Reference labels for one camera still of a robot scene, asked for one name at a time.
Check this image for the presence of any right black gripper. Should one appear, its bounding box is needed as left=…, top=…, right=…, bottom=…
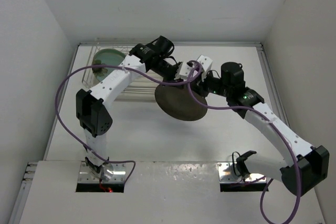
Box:
left=187, top=67, right=232, bottom=98

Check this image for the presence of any dark brown glazed plate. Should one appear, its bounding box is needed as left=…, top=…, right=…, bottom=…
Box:
left=154, top=84, right=207, bottom=122

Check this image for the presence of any large teal flower plate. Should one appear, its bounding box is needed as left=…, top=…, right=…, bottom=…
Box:
left=93, top=48, right=125, bottom=66

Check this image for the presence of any small teal flower plate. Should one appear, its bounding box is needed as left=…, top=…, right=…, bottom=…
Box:
left=92, top=60, right=114, bottom=82

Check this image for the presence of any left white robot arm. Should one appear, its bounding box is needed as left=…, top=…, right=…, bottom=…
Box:
left=76, top=36, right=179, bottom=176

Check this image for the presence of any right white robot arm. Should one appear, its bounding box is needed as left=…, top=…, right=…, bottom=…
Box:
left=197, top=61, right=330, bottom=196

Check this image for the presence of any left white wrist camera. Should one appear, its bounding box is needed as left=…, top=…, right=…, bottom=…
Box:
left=174, top=61, right=196, bottom=81

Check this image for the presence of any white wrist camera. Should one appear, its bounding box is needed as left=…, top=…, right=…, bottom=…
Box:
left=196, top=55, right=213, bottom=81
left=174, top=61, right=196, bottom=81

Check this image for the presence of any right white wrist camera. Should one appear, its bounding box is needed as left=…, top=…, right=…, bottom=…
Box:
left=196, top=55, right=213, bottom=81

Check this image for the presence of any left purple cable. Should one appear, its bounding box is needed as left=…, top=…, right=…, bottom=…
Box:
left=55, top=60, right=204, bottom=183

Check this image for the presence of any purple cable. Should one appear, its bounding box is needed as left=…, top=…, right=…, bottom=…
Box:
left=55, top=60, right=204, bottom=183
left=187, top=62, right=302, bottom=224

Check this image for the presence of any aluminium frame rail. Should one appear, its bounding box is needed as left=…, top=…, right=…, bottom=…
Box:
left=256, top=43, right=290, bottom=127

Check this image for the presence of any metal wire dish rack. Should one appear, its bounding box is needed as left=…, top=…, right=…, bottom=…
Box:
left=81, top=44, right=158, bottom=96

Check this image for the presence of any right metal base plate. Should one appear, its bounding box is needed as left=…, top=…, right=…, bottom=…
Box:
left=217, top=162, right=267, bottom=184

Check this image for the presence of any metal base plate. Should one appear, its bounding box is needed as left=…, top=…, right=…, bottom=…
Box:
left=77, top=162, right=126, bottom=184
left=217, top=162, right=267, bottom=184

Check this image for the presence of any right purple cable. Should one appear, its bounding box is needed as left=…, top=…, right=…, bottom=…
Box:
left=187, top=62, right=302, bottom=224

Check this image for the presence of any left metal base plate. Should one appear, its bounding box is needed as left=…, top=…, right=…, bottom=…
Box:
left=77, top=162, right=126, bottom=184

